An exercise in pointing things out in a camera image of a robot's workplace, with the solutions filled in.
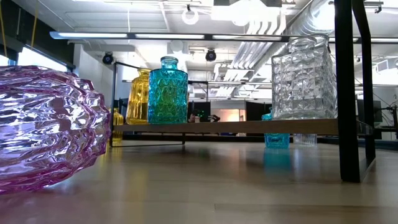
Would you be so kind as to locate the teal diamond-pattern glass vase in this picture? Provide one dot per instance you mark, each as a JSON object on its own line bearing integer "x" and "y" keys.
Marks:
{"x": 168, "y": 93}

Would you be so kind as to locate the yellow ribbed glass vase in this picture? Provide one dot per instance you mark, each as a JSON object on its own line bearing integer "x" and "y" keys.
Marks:
{"x": 136, "y": 99}

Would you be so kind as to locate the teal round bottle vase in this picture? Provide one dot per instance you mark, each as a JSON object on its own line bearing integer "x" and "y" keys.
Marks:
{"x": 276, "y": 140}

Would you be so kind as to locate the clear square diamond-cut vase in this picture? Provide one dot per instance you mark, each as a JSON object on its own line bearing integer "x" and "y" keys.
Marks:
{"x": 304, "y": 81}

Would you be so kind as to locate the tall pink glass vase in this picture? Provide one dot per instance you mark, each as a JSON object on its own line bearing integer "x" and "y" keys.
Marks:
{"x": 46, "y": 124}

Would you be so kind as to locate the wooden shelf with black legs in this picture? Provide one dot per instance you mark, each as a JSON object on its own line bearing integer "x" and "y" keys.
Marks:
{"x": 217, "y": 127}

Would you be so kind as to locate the dark background equipment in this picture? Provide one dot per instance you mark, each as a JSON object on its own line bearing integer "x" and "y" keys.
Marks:
{"x": 205, "y": 117}

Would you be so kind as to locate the yellow barrel glass vase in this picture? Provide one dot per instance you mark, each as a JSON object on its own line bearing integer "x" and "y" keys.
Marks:
{"x": 119, "y": 124}

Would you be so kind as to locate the white ceiling lamp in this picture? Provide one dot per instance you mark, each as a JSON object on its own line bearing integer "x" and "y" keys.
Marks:
{"x": 242, "y": 14}

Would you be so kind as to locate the clear ribbed glass vase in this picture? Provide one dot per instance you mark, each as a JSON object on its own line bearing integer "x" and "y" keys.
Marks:
{"x": 304, "y": 139}

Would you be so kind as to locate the long ceiling light fixture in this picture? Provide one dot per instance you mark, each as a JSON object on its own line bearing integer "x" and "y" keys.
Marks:
{"x": 93, "y": 35}

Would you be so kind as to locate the large window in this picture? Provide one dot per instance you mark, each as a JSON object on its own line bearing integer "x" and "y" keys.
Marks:
{"x": 40, "y": 59}

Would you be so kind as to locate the dark monitor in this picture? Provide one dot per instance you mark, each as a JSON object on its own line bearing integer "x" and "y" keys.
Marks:
{"x": 378, "y": 110}

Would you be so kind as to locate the black round ceiling camera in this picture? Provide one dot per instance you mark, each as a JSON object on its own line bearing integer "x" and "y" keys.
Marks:
{"x": 211, "y": 55}
{"x": 108, "y": 58}

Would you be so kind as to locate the silver air duct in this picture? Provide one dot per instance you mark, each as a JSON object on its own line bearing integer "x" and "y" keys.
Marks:
{"x": 304, "y": 18}

